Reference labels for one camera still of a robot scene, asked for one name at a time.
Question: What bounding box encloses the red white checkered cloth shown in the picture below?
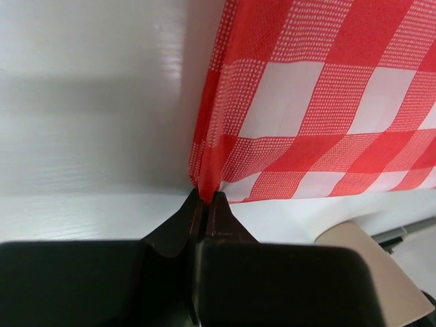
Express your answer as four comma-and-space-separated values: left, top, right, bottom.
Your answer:
189, 0, 435, 203

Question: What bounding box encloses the beige paper cup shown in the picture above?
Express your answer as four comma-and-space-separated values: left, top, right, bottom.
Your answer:
315, 221, 435, 326

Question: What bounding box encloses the aluminium rail front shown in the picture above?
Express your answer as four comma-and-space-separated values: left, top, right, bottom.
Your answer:
372, 217, 435, 255

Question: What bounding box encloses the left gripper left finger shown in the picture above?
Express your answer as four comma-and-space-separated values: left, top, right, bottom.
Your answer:
1, 190, 200, 326

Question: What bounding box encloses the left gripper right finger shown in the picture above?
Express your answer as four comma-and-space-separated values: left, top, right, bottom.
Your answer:
197, 192, 385, 326

